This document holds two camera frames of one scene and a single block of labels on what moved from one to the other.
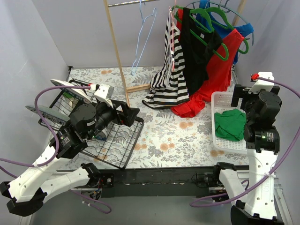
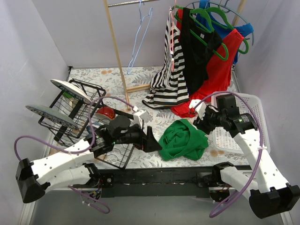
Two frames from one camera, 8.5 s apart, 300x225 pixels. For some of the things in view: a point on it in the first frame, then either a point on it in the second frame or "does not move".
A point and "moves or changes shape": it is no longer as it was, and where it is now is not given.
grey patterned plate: (50, 113) does not move
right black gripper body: (237, 94) → (201, 122)
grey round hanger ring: (231, 8) does not move
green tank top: (230, 124) moves or changes shape
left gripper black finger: (129, 115) → (149, 143)
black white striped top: (168, 87) does not move
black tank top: (198, 41) does not move
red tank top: (219, 72) does not move
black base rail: (172, 181) does not move
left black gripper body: (119, 112) → (144, 139)
